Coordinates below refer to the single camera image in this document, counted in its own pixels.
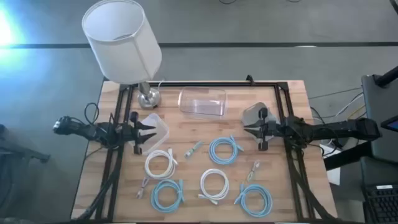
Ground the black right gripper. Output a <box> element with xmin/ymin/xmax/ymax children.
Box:
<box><xmin>243</xmin><ymin>107</ymin><xmax>282</xmax><ymax>152</ymax></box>

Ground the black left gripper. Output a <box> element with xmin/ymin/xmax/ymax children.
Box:
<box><xmin>121</xmin><ymin>111</ymin><xmax>157</xmax><ymax>156</ymax></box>

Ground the white HDMI cable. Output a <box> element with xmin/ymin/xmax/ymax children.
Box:
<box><xmin>144</xmin><ymin>147</ymin><xmax>179</xmax><ymax>181</ymax></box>
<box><xmin>197</xmin><ymin>167</ymin><xmax>230</xmax><ymax>205</ymax></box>

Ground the light blue cable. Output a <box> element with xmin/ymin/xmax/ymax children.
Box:
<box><xmin>150</xmin><ymin>179</ymin><xmax>186</xmax><ymax>214</ymax></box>
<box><xmin>208</xmin><ymin>134</ymin><xmax>245</xmax><ymax>166</ymax></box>
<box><xmin>233</xmin><ymin>183</ymin><xmax>274</xmax><ymax>218</ymax></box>

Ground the translucent white plastic bin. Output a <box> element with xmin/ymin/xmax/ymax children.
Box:
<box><xmin>127</xmin><ymin>113</ymin><xmax>170</xmax><ymax>156</ymax></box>

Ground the clear plastic container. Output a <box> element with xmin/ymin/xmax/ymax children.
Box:
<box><xmin>177</xmin><ymin>86</ymin><xmax>228</xmax><ymax>121</ymax></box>

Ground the white shade table lamp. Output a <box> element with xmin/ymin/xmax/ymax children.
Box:
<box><xmin>81</xmin><ymin>0</ymin><xmax>163</xmax><ymax>110</ymax></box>

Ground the white paper sheet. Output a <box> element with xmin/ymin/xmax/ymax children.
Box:
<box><xmin>319</xmin><ymin>143</ymin><xmax>341</xmax><ymax>186</ymax></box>

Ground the black floor stand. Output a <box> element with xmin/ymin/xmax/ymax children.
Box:
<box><xmin>0</xmin><ymin>124</ymin><xmax>51</xmax><ymax>164</ymax></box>

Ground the grey cart top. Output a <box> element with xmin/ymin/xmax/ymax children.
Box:
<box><xmin>360</xmin><ymin>73</ymin><xmax>398</xmax><ymax>164</ymax></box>

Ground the blue lit screen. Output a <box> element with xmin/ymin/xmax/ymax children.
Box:
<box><xmin>381</xmin><ymin>114</ymin><xmax>398</xmax><ymax>133</ymax></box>

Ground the black pole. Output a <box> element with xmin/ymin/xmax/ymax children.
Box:
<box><xmin>374</xmin><ymin>65</ymin><xmax>398</xmax><ymax>88</ymax></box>

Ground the black keyboard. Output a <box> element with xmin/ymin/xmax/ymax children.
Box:
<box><xmin>362</xmin><ymin>183</ymin><xmax>398</xmax><ymax>224</ymax></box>

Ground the grey bin with handle holes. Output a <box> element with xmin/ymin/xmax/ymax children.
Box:
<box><xmin>241</xmin><ymin>101</ymin><xmax>279</xmax><ymax>144</ymax></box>

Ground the black aluminium rig frame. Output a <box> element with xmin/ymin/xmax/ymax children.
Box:
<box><xmin>71</xmin><ymin>81</ymin><xmax>343</xmax><ymax>224</ymax></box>

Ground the grey floor cable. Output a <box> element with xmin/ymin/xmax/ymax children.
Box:
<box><xmin>307</xmin><ymin>87</ymin><xmax>363</xmax><ymax>100</ymax></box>

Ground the white floor cable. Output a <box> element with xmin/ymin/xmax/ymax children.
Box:
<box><xmin>320</xmin><ymin>92</ymin><xmax>364</xmax><ymax>119</ymax></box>

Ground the yellow floor cable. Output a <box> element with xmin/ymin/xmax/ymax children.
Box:
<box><xmin>348</xmin><ymin>105</ymin><xmax>366</xmax><ymax>119</ymax></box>

